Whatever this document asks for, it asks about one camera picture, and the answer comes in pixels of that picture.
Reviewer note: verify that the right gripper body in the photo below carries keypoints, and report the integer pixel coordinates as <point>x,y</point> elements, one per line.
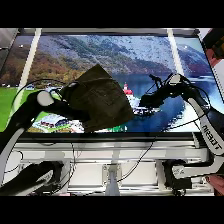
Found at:
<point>150,100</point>

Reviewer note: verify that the dark olive garment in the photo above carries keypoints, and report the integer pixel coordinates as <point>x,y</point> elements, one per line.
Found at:
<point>100,100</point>

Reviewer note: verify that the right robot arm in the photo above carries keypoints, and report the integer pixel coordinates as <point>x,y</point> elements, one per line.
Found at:
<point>209,130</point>

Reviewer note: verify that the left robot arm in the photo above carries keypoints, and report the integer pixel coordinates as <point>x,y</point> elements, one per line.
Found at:
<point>20,115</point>

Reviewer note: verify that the silver frame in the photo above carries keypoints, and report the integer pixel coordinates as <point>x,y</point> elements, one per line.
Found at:
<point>113,156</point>

